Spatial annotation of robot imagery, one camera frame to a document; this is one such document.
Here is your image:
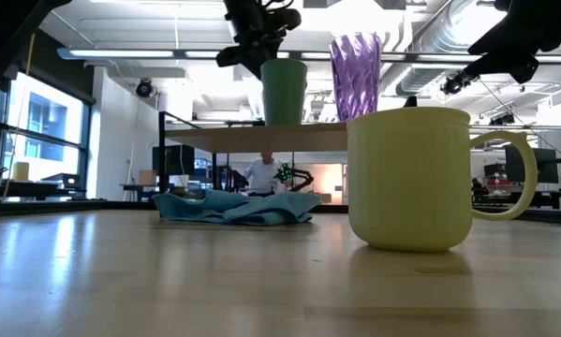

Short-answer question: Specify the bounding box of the yellow cylinder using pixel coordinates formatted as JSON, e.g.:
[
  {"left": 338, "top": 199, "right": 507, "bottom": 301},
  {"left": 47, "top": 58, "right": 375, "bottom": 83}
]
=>
[{"left": 11, "top": 161, "right": 31, "bottom": 183}]

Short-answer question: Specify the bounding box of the blue cloth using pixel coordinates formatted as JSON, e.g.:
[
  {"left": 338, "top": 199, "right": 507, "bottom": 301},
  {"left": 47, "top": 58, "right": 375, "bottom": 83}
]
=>
[{"left": 152, "top": 188, "right": 322, "bottom": 227}]

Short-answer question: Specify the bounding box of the silver ventilation duct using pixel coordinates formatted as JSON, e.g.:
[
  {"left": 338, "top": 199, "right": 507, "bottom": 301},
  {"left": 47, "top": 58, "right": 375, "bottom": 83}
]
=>
[{"left": 391, "top": 0, "right": 509, "bottom": 97}]

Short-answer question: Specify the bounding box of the yellow cable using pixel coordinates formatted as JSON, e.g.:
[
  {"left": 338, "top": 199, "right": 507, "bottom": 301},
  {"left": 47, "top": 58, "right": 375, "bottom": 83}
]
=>
[{"left": 0, "top": 32, "right": 37, "bottom": 202}]

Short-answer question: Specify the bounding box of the black ceiling spotlight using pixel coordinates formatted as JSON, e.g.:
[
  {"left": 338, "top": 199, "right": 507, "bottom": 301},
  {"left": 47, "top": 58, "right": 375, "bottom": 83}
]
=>
[{"left": 441, "top": 69, "right": 473, "bottom": 95}]

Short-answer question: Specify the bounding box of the black monitor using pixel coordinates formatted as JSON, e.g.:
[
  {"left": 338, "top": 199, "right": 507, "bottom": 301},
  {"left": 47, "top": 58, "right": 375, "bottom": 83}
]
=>
[
  {"left": 504, "top": 147, "right": 560, "bottom": 184},
  {"left": 152, "top": 144, "right": 196, "bottom": 177}
]

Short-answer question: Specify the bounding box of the green plastic cup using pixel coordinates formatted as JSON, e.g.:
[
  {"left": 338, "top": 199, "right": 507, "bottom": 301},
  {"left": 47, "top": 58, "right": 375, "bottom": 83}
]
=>
[{"left": 259, "top": 58, "right": 308, "bottom": 126}]

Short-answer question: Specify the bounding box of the ceiling strip light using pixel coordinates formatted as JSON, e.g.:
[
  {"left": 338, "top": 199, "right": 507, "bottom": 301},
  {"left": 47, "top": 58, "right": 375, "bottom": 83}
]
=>
[{"left": 57, "top": 46, "right": 262, "bottom": 61}]

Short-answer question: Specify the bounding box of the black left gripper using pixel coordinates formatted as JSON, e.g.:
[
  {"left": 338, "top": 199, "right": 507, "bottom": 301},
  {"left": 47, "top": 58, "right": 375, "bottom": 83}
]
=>
[{"left": 215, "top": 0, "right": 303, "bottom": 80}]

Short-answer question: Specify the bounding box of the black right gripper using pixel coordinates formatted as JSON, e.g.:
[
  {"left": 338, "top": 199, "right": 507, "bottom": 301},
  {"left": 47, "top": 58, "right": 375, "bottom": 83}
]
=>
[{"left": 466, "top": 18, "right": 551, "bottom": 85}]

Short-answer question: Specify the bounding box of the person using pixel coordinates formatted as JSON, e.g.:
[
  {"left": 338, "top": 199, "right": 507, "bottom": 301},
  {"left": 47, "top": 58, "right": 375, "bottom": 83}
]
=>
[{"left": 243, "top": 152, "right": 293, "bottom": 198}]

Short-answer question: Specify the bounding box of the wooden shelf black metal frame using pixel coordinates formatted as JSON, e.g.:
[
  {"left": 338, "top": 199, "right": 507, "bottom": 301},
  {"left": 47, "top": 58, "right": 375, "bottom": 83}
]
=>
[{"left": 157, "top": 95, "right": 418, "bottom": 221}]

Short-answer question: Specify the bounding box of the purple faceted plastic cup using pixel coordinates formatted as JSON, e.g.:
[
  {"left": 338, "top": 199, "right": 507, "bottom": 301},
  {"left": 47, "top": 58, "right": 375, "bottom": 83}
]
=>
[{"left": 329, "top": 32, "right": 383, "bottom": 124}]

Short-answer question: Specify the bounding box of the yellow ribbed mug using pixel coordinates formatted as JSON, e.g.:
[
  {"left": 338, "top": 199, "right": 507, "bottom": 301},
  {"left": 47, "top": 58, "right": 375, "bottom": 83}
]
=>
[{"left": 347, "top": 106, "right": 539, "bottom": 254}]

